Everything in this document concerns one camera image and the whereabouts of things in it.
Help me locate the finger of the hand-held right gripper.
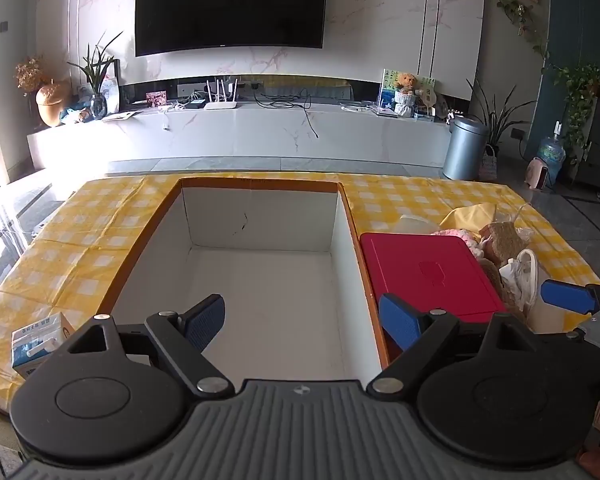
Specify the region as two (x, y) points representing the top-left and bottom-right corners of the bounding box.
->
(540, 279), (600, 317)

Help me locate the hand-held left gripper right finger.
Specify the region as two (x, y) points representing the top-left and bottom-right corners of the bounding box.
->
(366, 292), (536, 402)

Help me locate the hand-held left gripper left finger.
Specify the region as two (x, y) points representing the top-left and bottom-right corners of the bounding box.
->
(67, 293), (236, 396)

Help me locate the white cardboard box orange outside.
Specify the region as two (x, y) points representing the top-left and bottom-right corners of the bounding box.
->
(97, 172), (396, 386)

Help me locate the tan loofah pad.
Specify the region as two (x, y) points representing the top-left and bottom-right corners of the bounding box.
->
(480, 220), (531, 268)

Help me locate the red flat lid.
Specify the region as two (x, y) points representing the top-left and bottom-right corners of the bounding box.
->
(358, 231), (522, 323)

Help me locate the pink and white crochet piece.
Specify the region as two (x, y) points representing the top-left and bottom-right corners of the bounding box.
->
(430, 227), (483, 261)

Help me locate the flat clear plastic bag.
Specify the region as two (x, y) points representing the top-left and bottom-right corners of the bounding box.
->
(395, 214), (446, 236)

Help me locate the yellow cloth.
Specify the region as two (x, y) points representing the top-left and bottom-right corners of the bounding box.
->
(439, 203), (498, 236)

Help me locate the small pink heater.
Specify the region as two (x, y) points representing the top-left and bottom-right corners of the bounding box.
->
(525, 157), (551, 191)

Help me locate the yellow checkered tablecloth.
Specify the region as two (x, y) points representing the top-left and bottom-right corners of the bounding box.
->
(0, 172), (600, 417)

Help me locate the blue water bottle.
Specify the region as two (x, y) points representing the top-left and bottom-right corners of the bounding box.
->
(536, 121), (567, 183)

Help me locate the blue and white carton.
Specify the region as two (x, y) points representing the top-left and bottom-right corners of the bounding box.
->
(11, 311), (76, 380)

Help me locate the grey metal trash can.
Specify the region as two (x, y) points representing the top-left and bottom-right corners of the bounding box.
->
(442, 116), (491, 181)

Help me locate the white marble television console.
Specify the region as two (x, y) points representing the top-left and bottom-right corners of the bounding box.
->
(27, 102), (453, 176)

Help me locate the long-leaf floor plant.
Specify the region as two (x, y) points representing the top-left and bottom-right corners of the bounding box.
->
(467, 77), (537, 181)

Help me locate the trailing pothos plant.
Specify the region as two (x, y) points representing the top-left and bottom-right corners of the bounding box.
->
(542, 64), (600, 151)

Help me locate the white router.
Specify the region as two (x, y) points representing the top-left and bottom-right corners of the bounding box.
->
(203, 77), (239, 111)

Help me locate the brown teddy bear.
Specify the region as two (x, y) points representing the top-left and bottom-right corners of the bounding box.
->
(394, 73), (421, 118)

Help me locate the illustrated picture board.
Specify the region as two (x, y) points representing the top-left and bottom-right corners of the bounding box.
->
(380, 69), (437, 117)

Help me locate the green plant in glass vase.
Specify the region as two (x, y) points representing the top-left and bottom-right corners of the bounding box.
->
(67, 30), (124, 121)

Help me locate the acorn-shaped ornament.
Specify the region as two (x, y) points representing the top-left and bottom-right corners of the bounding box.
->
(35, 80), (71, 128)

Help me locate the hanging vine plant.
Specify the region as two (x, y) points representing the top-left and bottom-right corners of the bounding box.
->
(495, 0), (551, 61)

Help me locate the dried flower bunch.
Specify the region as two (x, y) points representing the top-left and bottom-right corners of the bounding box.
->
(14, 56), (51, 96)

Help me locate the black television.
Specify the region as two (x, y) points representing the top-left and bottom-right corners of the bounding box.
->
(134, 0), (330, 58)

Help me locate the black cable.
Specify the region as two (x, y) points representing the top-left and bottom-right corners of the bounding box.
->
(252, 87), (321, 140)

